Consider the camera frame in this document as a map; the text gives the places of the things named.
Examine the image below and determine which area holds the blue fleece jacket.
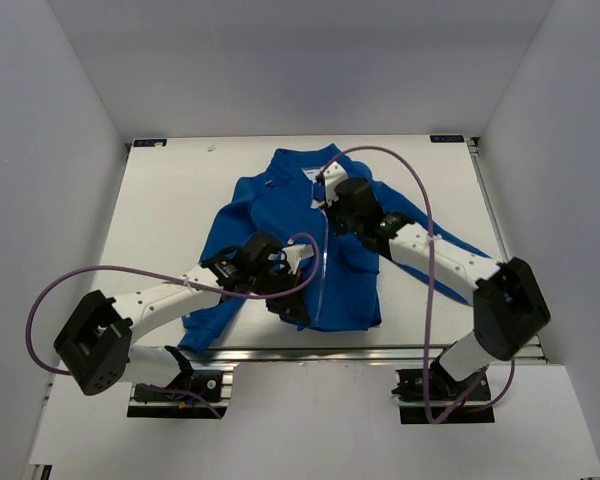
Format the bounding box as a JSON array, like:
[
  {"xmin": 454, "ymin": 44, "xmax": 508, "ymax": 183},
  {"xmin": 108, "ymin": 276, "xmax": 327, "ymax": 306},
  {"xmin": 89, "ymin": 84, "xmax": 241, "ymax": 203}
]
[{"xmin": 176, "ymin": 142, "xmax": 494, "ymax": 354}]

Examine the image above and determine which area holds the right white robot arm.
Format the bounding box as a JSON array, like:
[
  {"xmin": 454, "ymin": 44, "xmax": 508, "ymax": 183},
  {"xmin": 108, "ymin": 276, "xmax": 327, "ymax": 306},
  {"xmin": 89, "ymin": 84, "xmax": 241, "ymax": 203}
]
[{"xmin": 323, "ymin": 172, "xmax": 551, "ymax": 399}]

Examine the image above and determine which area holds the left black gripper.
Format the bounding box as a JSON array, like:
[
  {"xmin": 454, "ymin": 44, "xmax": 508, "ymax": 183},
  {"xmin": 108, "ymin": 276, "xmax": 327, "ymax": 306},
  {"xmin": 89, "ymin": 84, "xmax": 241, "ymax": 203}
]
[{"xmin": 249, "ymin": 268, "xmax": 310, "ymax": 326}]

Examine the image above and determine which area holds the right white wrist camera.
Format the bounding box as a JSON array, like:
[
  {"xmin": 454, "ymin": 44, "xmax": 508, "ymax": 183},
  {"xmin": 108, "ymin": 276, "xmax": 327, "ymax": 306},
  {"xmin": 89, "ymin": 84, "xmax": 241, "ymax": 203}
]
[{"xmin": 312, "ymin": 161, "xmax": 348, "ymax": 210}]

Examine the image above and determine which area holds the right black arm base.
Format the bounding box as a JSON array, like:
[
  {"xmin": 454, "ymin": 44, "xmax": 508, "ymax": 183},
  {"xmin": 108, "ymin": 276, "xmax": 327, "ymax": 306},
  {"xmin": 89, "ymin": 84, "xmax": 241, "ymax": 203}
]
[{"xmin": 391, "ymin": 369, "xmax": 495, "ymax": 425}]

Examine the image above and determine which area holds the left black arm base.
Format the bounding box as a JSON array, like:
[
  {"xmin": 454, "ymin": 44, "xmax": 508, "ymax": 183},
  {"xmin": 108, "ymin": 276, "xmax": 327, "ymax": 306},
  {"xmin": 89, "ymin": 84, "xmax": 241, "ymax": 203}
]
[{"xmin": 123, "ymin": 346, "xmax": 227, "ymax": 420}]

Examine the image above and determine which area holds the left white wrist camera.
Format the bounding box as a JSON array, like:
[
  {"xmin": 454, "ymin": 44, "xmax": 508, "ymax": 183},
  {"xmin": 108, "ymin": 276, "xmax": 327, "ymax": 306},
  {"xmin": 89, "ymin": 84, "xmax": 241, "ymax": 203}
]
[{"xmin": 282, "ymin": 244, "xmax": 314, "ymax": 268}]

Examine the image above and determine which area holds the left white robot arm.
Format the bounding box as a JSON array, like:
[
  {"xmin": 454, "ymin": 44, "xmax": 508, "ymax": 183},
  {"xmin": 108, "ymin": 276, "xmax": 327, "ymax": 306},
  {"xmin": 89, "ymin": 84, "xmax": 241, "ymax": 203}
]
[{"xmin": 54, "ymin": 231, "xmax": 319, "ymax": 399}]

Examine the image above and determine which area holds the left blue table label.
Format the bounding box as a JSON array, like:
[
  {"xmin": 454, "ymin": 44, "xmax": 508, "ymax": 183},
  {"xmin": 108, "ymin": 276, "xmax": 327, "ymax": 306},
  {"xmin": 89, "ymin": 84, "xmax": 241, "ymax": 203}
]
[{"xmin": 132, "ymin": 139, "xmax": 167, "ymax": 148}]

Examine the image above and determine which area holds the right blue table label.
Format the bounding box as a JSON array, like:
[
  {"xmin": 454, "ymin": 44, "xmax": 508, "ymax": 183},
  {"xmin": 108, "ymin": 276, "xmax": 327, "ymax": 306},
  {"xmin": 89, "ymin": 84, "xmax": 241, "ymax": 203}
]
[{"xmin": 429, "ymin": 134, "xmax": 465, "ymax": 144}]

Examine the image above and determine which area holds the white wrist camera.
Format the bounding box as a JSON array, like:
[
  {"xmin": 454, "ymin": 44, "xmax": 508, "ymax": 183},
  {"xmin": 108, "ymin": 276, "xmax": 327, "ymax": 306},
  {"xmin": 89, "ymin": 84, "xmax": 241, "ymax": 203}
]
[
  {"xmin": 312, "ymin": 161, "xmax": 348, "ymax": 210},
  {"xmin": 282, "ymin": 244, "xmax": 314, "ymax": 268}
]

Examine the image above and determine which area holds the aluminium table front rail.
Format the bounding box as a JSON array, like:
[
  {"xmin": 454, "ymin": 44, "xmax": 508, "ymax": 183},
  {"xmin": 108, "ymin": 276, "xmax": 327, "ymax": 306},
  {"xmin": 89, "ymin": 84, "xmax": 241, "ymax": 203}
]
[{"xmin": 124, "ymin": 345, "xmax": 546, "ymax": 364}]

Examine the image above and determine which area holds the blue table label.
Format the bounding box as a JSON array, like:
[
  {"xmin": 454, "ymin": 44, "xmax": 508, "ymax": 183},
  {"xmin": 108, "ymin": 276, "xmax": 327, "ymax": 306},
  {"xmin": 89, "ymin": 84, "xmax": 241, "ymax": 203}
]
[
  {"xmin": 132, "ymin": 139, "xmax": 167, "ymax": 148},
  {"xmin": 429, "ymin": 134, "xmax": 465, "ymax": 144}
]

